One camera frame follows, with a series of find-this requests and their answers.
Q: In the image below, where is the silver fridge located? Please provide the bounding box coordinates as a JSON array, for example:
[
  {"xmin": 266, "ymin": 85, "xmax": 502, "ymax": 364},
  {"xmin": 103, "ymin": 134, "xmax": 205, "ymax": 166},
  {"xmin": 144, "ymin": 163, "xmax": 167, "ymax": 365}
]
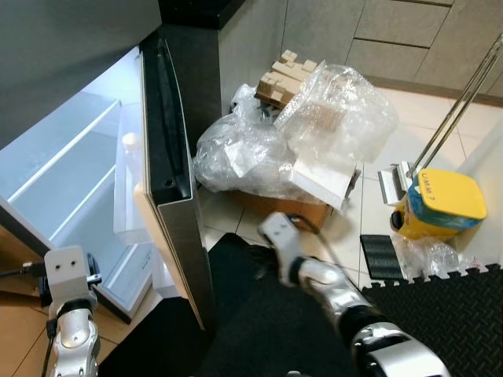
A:
[{"xmin": 0, "ymin": 0, "xmax": 221, "ymax": 332}]

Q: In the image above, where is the yellow mop bucket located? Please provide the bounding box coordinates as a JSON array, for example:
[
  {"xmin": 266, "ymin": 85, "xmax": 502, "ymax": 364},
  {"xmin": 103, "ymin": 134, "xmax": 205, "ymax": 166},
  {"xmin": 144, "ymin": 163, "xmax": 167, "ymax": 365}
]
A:
[{"xmin": 376, "ymin": 161, "xmax": 490, "ymax": 242}]

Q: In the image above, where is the small crumpled plastic bag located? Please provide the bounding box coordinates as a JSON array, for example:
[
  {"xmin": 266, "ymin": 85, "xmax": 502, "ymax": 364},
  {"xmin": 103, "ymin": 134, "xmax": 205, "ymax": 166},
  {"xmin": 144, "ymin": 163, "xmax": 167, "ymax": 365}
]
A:
[{"xmin": 393, "ymin": 234, "xmax": 464, "ymax": 277}]

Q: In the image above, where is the black ribbed plastic tray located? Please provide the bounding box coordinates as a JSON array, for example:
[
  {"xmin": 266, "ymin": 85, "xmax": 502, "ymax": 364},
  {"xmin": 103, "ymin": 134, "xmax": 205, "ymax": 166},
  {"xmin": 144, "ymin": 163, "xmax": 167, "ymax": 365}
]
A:
[{"xmin": 360, "ymin": 234, "xmax": 406, "ymax": 282}]

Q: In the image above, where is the black puzzle foam mat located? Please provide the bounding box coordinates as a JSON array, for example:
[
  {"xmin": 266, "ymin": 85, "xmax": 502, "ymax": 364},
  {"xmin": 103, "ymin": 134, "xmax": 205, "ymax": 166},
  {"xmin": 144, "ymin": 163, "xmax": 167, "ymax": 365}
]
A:
[{"xmin": 360, "ymin": 263, "xmax": 503, "ymax": 377}]

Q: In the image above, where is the white flat foam board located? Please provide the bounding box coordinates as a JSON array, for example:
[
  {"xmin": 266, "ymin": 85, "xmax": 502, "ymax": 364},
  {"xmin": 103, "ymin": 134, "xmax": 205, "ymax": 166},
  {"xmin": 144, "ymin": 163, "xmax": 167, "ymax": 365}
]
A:
[{"xmin": 289, "ymin": 152, "xmax": 364, "ymax": 210}]

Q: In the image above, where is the clear plastic bag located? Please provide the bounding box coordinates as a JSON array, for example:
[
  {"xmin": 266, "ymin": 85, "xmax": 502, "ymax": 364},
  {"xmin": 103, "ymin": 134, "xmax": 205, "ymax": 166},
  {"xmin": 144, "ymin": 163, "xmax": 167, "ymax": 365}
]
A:
[{"xmin": 274, "ymin": 63, "xmax": 400, "ymax": 170}]

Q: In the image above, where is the grey kitchen cabinet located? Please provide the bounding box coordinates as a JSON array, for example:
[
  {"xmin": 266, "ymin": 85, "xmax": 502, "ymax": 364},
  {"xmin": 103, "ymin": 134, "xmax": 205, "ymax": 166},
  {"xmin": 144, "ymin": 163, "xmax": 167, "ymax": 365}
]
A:
[{"xmin": 218, "ymin": 0, "xmax": 503, "ymax": 101}]

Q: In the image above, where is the large brown cardboard box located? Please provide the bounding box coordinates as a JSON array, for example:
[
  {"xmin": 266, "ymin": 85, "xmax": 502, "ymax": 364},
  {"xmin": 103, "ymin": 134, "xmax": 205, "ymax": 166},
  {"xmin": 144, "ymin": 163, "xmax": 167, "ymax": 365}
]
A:
[{"xmin": 228, "ymin": 187, "xmax": 332, "ymax": 235}]

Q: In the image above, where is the brown cardboard packing insert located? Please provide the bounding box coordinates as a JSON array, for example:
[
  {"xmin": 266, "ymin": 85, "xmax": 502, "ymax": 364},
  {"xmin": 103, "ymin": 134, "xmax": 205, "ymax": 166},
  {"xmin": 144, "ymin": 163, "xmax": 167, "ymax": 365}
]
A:
[{"xmin": 253, "ymin": 49, "xmax": 321, "ymax": 108}]

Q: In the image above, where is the white paper slip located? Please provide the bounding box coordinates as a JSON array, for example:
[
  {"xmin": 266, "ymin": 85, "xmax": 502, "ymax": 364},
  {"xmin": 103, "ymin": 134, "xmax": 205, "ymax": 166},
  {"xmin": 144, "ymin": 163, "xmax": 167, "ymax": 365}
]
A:
[{"xmin": 222, "ymin": 141, "xmax": 246, "ymax": 178}]

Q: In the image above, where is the black kitchen countertop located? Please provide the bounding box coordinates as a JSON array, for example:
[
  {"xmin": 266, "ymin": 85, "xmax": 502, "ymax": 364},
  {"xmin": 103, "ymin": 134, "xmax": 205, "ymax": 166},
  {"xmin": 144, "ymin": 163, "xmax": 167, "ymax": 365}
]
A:
[{"xmin": 157, "ymin": 0, "xmax": 246, "ymax": 31}]

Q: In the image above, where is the metal mop handle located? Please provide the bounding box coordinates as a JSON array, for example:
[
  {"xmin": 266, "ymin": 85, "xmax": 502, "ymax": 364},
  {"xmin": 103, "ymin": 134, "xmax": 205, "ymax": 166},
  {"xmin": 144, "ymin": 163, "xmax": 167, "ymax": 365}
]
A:
[{"xmin": 409, "ymin": 33, "xmax": 503, "ymax": 183}]

